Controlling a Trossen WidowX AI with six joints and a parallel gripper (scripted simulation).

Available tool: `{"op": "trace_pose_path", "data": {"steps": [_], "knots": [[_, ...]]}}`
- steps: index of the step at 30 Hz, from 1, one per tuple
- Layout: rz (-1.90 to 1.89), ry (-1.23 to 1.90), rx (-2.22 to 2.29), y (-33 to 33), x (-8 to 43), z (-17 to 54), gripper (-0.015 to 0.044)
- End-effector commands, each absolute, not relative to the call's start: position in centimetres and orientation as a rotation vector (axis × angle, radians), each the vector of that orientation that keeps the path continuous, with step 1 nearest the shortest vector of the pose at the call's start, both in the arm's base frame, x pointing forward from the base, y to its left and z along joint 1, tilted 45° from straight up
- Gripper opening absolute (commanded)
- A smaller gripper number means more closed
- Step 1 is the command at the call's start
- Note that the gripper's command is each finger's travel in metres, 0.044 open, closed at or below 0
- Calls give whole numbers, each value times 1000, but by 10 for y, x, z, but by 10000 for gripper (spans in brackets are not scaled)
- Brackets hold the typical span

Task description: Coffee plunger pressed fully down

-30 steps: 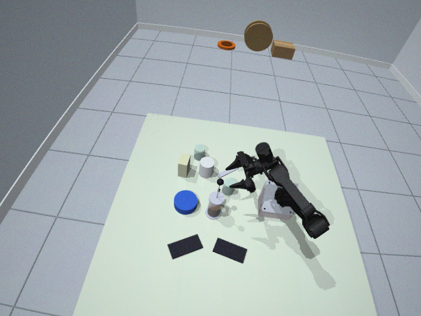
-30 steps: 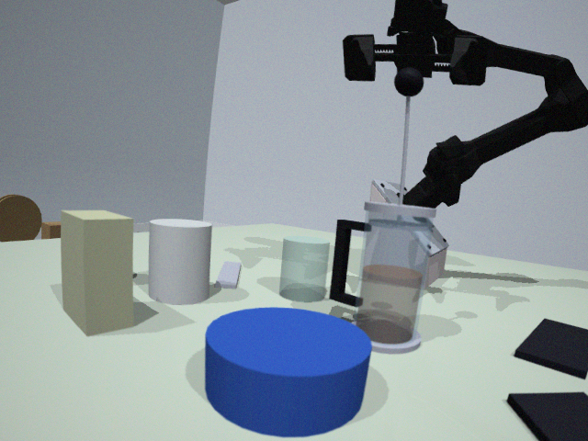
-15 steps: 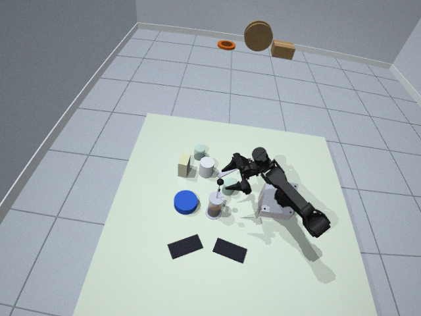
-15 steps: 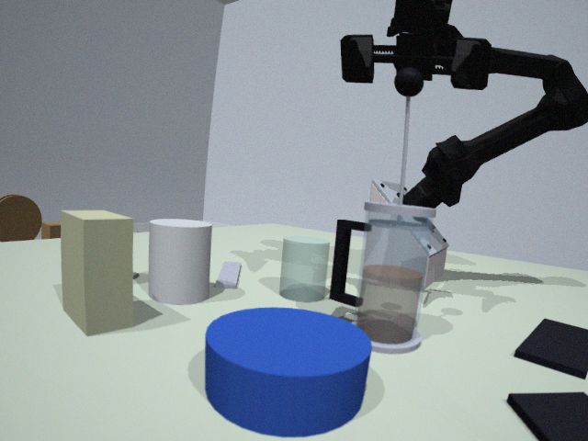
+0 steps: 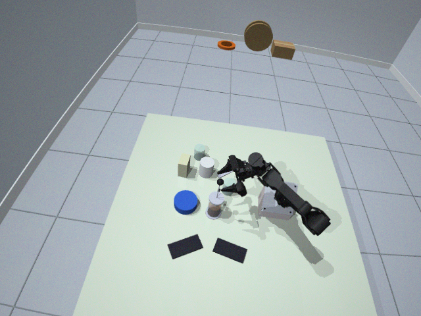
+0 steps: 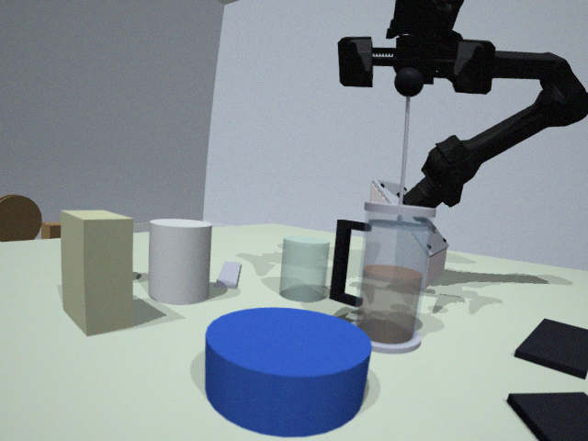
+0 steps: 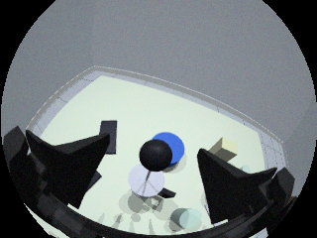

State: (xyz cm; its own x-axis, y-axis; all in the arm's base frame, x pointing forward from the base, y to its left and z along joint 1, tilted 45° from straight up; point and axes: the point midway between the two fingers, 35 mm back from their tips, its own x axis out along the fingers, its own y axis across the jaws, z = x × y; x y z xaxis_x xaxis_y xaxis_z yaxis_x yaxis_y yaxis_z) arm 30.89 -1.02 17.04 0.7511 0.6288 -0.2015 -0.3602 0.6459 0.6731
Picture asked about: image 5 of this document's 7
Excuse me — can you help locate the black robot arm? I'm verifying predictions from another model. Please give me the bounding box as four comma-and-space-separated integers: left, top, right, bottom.
230, 152, 331, 236

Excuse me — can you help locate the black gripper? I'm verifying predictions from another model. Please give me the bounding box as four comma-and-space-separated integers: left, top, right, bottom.
217, 155, 256, 197

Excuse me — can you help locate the glass french press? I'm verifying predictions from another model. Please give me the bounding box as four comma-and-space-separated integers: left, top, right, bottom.
205, 178, 224, 219

